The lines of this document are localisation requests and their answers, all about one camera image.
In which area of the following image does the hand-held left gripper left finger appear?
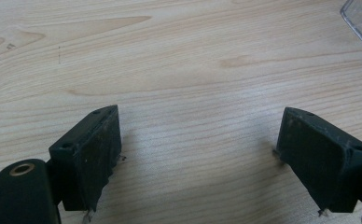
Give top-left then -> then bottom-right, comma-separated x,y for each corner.
48,105 -> 123,213

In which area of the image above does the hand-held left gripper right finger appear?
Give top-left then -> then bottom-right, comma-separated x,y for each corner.
275,106 -> 362,215

